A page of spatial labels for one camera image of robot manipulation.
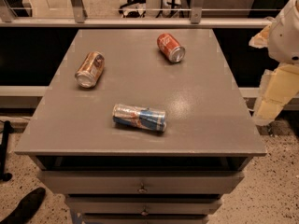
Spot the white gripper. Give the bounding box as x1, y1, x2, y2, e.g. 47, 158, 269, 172
249, 0, 299, 125

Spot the red coke can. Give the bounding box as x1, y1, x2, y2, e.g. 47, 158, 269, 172
157, 33, 185, 63

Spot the blue silver energy drink can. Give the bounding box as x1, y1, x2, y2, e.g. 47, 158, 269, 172
112, 104, 166, 133

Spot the gold brown soda can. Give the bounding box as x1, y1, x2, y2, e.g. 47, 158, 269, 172
75, 51, 105, 89

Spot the black office chair base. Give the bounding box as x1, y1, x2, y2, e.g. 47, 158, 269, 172
119, 0, 146, 18

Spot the grey drawer cabinet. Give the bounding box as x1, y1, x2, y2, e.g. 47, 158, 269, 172
16, 29, 265, 224

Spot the middle grey drawer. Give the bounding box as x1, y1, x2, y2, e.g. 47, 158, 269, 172
65, 196, 221, 215

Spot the grey drawer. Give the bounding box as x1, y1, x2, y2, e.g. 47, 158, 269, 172
38, 171, 244, 194
65, 196, 221, 215
83, 215, 208, 224

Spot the bottom grey drawer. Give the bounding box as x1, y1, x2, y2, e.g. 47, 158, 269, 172
83, 215, 208, 224

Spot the top grey drawer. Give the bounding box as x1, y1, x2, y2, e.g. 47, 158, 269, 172
38, 171, 244, 194

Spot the black stand leg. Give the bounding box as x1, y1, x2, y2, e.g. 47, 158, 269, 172
0, 121, 13, 182

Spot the grey railing post right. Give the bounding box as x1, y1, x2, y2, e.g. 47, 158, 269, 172
190, 0, 204, 24

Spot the grey railing post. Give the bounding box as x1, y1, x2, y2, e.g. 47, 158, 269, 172
190, 0, 204, 24
70, 0, 87, 23

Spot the grey railing post left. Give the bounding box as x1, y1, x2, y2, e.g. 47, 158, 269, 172
70, 0, 87, 23

